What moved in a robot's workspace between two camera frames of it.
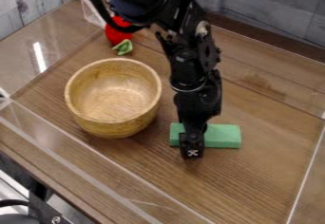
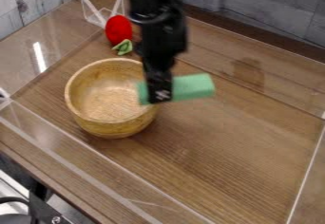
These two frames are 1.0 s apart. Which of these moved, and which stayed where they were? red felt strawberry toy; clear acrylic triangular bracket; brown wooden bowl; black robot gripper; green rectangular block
Moved: green rectangular block; black robot gripper
Stayed: red felt strawberry toy; brown wooden bowl; clear acrylic triangular bracket
